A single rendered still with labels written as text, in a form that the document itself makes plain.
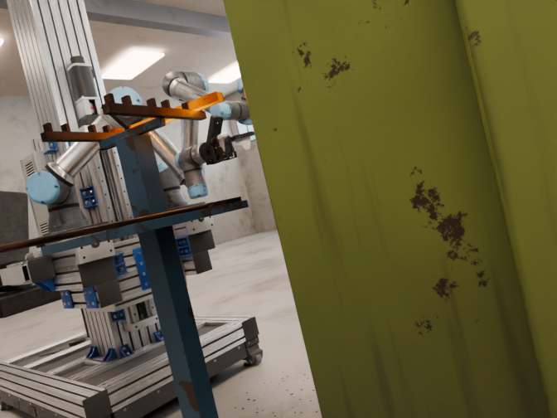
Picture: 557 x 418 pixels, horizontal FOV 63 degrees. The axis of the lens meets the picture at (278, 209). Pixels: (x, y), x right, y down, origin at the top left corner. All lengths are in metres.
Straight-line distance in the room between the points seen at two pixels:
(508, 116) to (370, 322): 0.43
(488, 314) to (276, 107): 0.51
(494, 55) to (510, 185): 0.15
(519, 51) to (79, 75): 1.91
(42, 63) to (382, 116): 1.81
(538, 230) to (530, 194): 0.04
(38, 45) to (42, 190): 0.79
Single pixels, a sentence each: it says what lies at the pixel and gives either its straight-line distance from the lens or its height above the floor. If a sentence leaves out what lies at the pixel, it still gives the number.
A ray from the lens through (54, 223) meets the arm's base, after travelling 1.94.
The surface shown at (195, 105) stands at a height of 1.02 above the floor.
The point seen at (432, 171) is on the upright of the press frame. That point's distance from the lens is 0.74.
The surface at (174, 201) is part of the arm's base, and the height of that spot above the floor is 0.85.
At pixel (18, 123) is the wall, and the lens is 9.82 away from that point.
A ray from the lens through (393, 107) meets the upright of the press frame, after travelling 0.76.
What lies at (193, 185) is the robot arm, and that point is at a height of 0.87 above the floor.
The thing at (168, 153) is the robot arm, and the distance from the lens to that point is 1.89.
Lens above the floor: 0.74
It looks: 1 degrees down
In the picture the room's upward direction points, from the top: 13 degrees counter-clockwise
